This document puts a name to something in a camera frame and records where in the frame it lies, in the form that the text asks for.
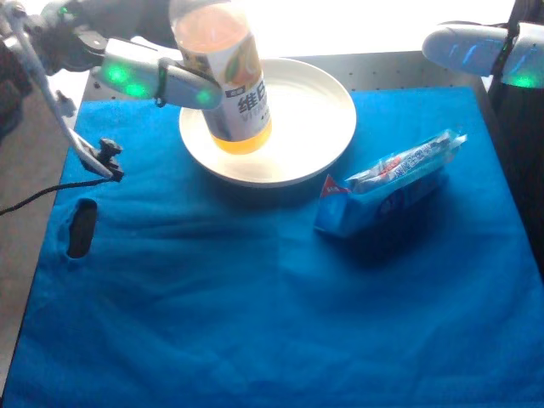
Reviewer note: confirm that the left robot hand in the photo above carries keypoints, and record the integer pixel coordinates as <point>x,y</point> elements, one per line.
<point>127,72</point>

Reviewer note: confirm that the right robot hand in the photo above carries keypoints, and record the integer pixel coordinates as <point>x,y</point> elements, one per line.
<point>463,49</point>

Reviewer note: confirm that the orange juice bottle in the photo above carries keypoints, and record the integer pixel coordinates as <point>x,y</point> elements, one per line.
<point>229,85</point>

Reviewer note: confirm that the blue plastic packet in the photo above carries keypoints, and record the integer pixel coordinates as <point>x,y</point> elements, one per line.
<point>382,195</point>

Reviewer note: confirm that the white round plate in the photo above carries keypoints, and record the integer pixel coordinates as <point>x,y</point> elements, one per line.
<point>306,123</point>

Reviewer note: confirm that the blue cloth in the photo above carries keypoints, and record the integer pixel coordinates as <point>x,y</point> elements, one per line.
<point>255,297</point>

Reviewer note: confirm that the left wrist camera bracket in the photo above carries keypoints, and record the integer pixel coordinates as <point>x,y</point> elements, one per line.
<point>64,123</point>

